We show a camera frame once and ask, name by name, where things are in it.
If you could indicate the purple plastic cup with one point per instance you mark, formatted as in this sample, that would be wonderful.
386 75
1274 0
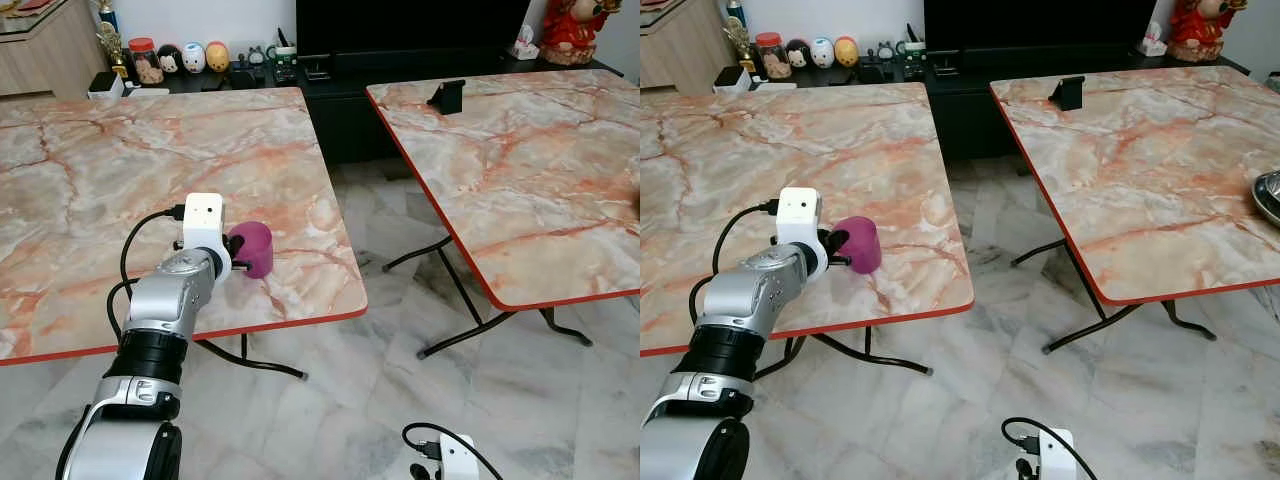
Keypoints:
860 245
257 250

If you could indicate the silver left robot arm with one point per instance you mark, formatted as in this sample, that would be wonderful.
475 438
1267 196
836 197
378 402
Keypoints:
165 300
755 300

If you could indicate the green white mug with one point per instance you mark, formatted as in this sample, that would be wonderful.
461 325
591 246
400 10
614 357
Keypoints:
285 62
912 57

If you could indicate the small grey eared figurine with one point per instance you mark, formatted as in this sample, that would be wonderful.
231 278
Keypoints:
256 56
885 50

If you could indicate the yellow egg-shaped toy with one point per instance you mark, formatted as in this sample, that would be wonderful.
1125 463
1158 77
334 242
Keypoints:
846 51
217 56

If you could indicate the white egg-shaped toy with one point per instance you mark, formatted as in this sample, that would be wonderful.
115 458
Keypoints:
821 51
193 57

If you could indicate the black egg-shaped toy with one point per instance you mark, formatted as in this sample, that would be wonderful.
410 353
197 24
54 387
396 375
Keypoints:
796 52
170 58

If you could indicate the clear jar red lid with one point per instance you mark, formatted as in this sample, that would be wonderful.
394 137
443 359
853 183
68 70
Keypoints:
147 65
772 58

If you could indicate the gold trophy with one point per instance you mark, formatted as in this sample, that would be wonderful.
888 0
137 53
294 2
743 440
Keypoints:
738 40
112 45

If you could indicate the light wooden cabinet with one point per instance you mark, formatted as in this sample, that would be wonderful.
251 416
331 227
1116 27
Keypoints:
50 55
685 45

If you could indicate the teal trophy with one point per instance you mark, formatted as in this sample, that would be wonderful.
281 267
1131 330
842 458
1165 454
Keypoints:
735 8
105 10

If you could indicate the black phone stand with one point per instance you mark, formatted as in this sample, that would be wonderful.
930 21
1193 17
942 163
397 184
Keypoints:
447 95
1068 92

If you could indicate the black television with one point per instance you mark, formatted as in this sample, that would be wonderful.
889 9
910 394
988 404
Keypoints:
410 25
1040 20

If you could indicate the red figurine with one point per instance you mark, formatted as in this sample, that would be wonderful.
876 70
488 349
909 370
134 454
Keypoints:
1200 30
572 35

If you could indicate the small white figurine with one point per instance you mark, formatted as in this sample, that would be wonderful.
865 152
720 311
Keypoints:
1152 38
525 42

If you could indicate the metal bowl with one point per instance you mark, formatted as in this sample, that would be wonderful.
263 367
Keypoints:
1268 195

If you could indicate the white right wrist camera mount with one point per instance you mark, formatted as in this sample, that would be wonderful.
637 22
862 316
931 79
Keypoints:
1058 458
460 460

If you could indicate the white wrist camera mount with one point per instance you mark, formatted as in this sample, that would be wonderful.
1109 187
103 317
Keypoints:
1058 458
460 460
203 220
798 215

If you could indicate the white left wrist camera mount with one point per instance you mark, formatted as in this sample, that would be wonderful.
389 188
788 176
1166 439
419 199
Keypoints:
798 215
203 220

